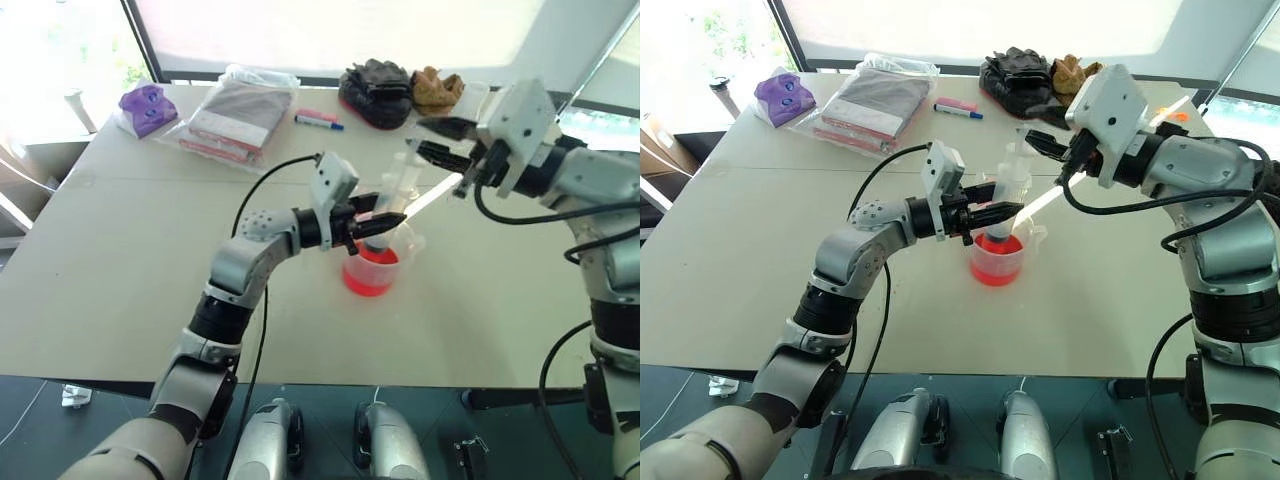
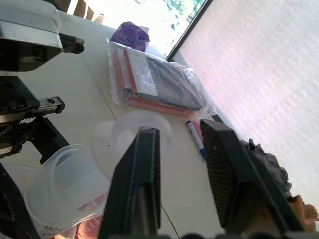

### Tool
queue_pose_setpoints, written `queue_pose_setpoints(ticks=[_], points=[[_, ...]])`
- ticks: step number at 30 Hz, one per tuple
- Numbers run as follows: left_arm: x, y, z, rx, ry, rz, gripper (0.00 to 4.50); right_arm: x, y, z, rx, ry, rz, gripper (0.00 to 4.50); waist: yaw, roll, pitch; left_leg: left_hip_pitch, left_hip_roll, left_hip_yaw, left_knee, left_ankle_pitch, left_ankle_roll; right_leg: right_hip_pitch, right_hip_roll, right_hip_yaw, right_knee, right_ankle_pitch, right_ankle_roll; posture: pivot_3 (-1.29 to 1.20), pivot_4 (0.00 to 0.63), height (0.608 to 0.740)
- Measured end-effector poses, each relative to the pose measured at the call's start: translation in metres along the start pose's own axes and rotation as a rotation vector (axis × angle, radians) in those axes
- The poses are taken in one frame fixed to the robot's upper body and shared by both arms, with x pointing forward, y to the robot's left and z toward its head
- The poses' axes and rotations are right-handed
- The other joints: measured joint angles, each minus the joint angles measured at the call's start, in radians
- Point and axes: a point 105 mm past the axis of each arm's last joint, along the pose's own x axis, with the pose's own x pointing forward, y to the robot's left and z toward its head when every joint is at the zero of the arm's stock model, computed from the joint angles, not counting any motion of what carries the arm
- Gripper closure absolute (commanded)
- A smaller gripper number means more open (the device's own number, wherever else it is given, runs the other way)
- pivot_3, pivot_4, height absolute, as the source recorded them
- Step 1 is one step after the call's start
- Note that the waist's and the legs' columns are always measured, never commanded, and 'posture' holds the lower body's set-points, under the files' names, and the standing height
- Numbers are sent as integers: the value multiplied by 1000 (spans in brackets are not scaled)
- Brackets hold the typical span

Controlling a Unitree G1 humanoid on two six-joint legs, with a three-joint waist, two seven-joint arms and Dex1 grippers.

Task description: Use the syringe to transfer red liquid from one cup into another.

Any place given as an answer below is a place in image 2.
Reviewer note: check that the grey crumpled cloth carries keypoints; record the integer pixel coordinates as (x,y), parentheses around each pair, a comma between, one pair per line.
(271,164)

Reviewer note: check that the purple cloth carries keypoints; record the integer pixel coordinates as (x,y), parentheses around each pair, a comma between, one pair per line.
(129,32)

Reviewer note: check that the large clear plastic bag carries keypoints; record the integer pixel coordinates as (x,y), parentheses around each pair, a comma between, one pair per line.
(189,79)

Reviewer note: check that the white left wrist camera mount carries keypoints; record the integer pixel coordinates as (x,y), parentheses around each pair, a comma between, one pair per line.
(30,22)

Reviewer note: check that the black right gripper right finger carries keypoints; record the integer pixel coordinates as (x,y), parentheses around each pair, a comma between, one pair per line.
(239,189)

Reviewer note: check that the white marker with blue cap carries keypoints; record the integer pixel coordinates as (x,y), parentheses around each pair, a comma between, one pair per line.
(198,142)

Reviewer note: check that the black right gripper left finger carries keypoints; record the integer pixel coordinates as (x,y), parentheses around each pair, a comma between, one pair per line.
(134,179)

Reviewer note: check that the black red-edged notebook pack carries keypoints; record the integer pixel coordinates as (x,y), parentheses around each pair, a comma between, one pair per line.
(164,84)

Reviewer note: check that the orange crumpled cloth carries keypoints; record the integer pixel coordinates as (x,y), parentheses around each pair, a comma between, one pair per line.
(304,211)

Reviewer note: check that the clear plain plastic cup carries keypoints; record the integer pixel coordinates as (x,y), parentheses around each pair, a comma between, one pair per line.
(109,154)

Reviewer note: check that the clear graduated plastic cup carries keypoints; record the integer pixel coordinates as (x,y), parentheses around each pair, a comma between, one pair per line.
(64,184)

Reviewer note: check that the clear bag with red print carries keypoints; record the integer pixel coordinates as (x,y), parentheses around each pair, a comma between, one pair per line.
(87,224)

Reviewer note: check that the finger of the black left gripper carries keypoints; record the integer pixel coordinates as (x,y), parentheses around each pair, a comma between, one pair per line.
(12,214)

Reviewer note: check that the black-framed white partition panel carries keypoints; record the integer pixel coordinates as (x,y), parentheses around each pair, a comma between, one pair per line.
(261,74)

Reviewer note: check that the pink paper piece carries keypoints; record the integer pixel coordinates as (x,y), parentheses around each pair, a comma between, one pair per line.
(198,129)

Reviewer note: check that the brown wooden chair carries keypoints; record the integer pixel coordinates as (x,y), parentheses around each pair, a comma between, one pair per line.
(89,11)

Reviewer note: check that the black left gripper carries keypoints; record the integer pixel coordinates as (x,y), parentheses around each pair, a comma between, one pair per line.
(17,104)

